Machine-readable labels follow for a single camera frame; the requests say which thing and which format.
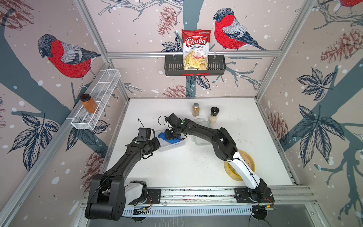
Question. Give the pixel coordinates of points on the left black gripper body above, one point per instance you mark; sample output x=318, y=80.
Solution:
x=153, y=140

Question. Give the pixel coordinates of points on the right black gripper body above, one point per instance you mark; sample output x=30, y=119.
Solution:
x=171, y=134

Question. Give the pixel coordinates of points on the blue cloth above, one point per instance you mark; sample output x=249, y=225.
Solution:
x=171, y=140

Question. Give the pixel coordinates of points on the clear plastic lunch box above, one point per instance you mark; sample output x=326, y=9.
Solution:
x=166, y=145

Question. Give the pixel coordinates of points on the clear lunch box lid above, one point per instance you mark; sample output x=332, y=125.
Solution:
x=201, y=138

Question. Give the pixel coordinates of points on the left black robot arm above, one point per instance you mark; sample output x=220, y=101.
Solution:
x=109, y=195

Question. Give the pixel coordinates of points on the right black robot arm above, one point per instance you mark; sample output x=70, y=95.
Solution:
x=225, y=149

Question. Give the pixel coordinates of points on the brown spice jar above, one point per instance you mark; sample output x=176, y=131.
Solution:
x=195, y=110

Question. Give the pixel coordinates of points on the black cap salt shaker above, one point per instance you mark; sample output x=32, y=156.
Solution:
x=214, y=111

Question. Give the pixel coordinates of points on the orange sauce bottle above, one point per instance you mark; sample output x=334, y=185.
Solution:
x=89, y=103

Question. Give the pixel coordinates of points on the red cassava chips bag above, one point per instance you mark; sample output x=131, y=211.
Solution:
x=195, y=49

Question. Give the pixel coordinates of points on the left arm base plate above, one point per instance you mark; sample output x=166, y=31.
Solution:
x=153, y=196

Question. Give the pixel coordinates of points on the white wire mesh shelf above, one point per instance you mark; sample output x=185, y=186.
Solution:
x=100, y=93

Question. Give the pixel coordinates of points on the black wall basket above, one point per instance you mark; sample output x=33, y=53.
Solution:
x=173, y=66

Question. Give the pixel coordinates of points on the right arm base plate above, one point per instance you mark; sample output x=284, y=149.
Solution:
x=247, y=195

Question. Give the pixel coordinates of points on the aluminium front rail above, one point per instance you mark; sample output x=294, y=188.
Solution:
x=224, y=195

